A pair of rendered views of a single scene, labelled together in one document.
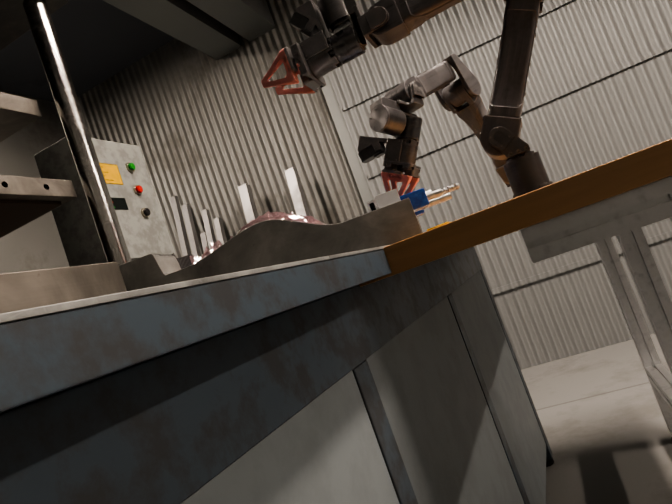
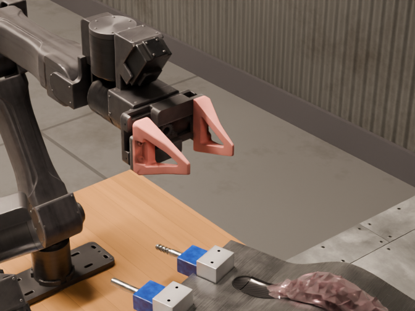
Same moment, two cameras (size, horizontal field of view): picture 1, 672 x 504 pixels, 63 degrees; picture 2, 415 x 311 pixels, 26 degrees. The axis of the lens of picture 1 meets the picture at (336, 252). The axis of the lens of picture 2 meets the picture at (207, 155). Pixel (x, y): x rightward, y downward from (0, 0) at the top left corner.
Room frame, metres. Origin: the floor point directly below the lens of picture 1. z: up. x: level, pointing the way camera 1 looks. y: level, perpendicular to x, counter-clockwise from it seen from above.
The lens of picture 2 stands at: (1.81, 0.45, 1.69)
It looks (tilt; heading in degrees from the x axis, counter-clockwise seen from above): 30 degrees down; 211
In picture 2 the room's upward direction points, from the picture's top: straight up
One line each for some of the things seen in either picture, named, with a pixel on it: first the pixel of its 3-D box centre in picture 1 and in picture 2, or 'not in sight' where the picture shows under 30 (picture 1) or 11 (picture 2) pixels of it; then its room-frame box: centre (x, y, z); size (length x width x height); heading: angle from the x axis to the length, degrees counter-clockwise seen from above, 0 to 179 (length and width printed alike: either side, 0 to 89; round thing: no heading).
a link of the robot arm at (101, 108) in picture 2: (346, 41); (117, 95); (1.02, -0.15, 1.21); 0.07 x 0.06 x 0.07; 71
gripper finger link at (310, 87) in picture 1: (292, 79); (172, 147); (1.08, -0.04, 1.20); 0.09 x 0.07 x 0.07; 71
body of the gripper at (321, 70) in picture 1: (320, 60); (147, 118); (1.04, -0.10, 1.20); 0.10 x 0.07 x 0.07; 161
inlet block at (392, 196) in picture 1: (419, 200); (189, 260); (0.86, -0.15, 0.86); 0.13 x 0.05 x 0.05; 86
